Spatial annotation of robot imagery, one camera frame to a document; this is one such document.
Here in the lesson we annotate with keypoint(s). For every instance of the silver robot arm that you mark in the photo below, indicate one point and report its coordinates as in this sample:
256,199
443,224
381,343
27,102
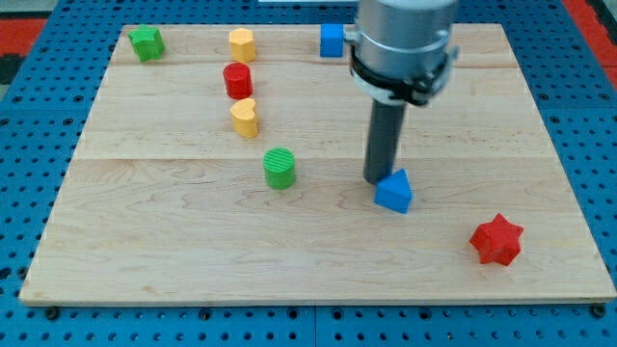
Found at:
399,49

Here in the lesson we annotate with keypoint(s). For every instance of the green circle block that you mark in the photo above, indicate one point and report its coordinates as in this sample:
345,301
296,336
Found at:
279,168

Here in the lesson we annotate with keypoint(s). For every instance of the yellow heart block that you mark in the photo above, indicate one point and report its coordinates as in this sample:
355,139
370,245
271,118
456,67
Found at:
244,117

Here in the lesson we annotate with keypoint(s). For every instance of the blue triangle block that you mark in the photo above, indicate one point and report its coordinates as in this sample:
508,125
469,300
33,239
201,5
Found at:
394,192

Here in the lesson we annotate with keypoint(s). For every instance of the wooden board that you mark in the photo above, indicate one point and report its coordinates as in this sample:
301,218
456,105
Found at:
164,205

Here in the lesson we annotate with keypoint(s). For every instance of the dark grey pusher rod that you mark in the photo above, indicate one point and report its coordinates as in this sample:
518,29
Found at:
382,143

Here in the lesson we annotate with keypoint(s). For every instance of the red cylinder block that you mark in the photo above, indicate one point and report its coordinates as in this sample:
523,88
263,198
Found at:
238,81

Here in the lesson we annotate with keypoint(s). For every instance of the blue cube block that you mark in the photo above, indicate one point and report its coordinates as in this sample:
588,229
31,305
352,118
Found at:
331,44

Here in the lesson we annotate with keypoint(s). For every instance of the yellow hexagon block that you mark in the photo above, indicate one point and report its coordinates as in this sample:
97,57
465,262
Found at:
242,45

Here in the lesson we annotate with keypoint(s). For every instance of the red star block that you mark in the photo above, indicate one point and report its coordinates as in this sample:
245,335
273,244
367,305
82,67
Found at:
497,241

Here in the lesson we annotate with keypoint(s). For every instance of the green star block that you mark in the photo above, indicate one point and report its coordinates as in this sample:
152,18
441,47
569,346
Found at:
147,43

